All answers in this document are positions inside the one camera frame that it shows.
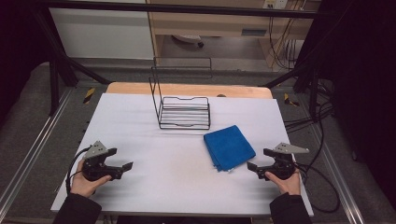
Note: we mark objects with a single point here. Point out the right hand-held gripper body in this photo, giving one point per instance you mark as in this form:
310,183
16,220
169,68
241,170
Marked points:
281,166

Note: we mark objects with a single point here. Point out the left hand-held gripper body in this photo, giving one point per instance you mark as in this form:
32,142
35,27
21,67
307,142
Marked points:
97,168

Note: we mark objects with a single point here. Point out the blue towel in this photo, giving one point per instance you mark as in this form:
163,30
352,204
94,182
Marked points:
229,147

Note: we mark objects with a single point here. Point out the person's right hand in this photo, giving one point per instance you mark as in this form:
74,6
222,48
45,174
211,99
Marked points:
288,185

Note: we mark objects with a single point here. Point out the person's left hand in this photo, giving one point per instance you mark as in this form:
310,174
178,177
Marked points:
84,185

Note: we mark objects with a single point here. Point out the white board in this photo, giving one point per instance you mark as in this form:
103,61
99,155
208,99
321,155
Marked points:
162,174

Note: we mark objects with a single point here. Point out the yellow black tape strip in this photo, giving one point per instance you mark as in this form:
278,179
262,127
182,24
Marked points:
89,95
289,100

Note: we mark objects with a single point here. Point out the wooden table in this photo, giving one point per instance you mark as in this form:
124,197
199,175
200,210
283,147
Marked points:
130,88

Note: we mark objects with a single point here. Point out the black metal stand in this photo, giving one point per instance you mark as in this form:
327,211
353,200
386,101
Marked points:
54,84
313,90

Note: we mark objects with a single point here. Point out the white cabinet panel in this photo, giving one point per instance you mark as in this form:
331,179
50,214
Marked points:
102,34

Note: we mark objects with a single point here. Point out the white chair base with caster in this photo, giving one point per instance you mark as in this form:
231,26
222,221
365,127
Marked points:
188,38

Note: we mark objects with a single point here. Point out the light wooden desk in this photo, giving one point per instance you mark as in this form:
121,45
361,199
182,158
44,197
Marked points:
218,23

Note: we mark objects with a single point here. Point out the white power strip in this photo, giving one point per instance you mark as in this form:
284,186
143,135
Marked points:
275,3

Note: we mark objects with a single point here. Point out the aluminium rail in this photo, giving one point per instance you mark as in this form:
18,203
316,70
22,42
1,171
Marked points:
29,152
341,186

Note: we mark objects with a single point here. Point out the black metal frame bar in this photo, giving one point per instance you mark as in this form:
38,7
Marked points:
186,8

